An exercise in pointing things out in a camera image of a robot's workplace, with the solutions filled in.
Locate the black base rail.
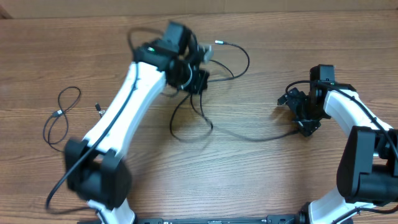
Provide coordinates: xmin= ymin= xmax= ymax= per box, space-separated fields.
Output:
xmin=133 ymin=213 xmax=310 ymax=224

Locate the cardboard back wall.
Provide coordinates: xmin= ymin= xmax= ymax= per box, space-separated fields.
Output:
xmin=1 ymin=0 xmax=397 ymax=19

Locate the long black usb cable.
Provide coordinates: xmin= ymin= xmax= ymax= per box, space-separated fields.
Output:
xmin=169 ymin=39 xmax=251 ymax=143

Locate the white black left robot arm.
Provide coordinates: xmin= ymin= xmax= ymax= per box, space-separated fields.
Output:
xmin=45 ymin=21 xmax=214 ymax=223

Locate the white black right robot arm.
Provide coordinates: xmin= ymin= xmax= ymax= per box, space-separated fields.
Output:
xmin=277 ymin=64 xmax=397 ymax=223

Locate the short black usb cable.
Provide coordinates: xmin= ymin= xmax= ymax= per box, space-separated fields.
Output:
xmin=42 ymin=86 xmax=106 ymax=154

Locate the black usb-a cable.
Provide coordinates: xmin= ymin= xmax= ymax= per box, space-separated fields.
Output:
xmin=189 ymin=58 xmax=301 ymax=143

